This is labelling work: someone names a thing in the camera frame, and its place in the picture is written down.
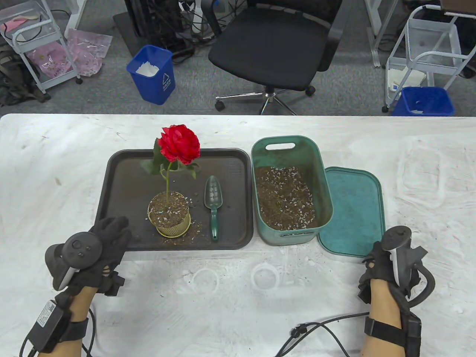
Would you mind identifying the white grey hand controller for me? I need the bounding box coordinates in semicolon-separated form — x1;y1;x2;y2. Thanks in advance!
381;226;413;287

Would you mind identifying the white box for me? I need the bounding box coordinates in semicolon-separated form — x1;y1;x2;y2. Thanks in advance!
387;69;426;92

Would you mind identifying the pink paper piece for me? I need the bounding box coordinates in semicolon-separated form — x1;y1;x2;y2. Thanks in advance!
0;18;29;33

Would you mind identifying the black wrist strap device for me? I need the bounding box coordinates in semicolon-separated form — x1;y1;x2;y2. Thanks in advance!
28;299;90;354
364;311;423;357

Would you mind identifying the white desk leg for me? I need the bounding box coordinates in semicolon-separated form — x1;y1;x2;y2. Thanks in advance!
364;0;389;68

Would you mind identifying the person's right hand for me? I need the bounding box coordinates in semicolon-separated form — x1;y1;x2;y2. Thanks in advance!
358;241;427;308

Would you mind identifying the person's left hand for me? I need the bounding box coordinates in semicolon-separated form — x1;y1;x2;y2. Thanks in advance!
55;216;133;300

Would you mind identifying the red artificial rose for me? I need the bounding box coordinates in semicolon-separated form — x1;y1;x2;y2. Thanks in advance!
140;125;201;209

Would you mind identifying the dark brown plastic tray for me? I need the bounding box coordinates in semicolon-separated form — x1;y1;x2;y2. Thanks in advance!
95;148;255;251

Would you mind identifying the pink plastic bag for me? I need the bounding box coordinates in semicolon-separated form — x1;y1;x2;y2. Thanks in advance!
65;29;113;77
27;41;74;78

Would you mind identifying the person's left forearm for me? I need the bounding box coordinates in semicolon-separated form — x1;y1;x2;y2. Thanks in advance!
37;286;98;357

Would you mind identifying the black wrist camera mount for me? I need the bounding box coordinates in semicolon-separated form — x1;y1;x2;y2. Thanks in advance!
100;271;125;297

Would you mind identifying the white trolley with clear trays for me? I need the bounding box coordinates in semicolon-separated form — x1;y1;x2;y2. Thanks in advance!
0;0;83;94

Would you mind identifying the blue bin with white symbol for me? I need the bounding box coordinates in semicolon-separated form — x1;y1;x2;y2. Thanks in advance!
126;45;176;106

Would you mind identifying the white power strip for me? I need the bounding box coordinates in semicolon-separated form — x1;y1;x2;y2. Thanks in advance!
178;0;204;35

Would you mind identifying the dark grey hand controller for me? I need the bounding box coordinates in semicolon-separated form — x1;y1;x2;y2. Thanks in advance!
45;231;103;292

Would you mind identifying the dark green bag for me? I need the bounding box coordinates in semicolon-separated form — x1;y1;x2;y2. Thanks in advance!
0;45;51;107

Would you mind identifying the black computer tower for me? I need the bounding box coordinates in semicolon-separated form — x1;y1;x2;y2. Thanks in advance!
124;0;185;51

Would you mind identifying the black cable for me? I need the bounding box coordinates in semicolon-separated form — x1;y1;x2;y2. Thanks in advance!
275;260;436;357
19;308;98;357

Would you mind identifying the white mesh basket trolley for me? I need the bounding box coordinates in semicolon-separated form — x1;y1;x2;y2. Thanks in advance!
382;6;476;113

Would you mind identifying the black office chair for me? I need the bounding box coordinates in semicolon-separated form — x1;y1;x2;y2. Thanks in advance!
201;0;344;116

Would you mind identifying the plain blue plastic bin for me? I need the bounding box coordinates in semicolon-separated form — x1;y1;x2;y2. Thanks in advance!
392;86;456;117

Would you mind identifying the yellow ribbed flower pot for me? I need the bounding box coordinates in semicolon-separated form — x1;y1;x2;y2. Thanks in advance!
148;192;192;238

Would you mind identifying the green garden trowel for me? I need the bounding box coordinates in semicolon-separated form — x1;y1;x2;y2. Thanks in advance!
204;176;223;241

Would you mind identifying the white crumpled paper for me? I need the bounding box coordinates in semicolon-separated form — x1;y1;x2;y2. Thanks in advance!
135;62;161;77

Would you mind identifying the teal plastic box lid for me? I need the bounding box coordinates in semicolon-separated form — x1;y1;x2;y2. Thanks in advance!
317;167;386;258

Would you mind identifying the teal plastic storage box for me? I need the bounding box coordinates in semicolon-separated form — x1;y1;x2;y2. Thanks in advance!
251;135;334;246

